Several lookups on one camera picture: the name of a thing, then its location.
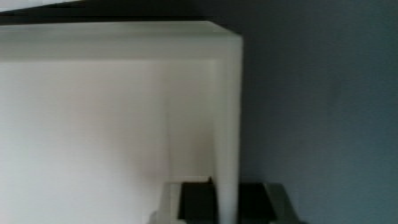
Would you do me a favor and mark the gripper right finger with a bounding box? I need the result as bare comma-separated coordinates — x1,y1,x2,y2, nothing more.
238,182,305,224

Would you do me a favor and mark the white drawer cabinet frame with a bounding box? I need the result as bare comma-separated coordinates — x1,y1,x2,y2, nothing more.
0,21,243,224

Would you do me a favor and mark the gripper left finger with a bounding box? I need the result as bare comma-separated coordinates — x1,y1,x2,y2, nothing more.
154,176,220,224

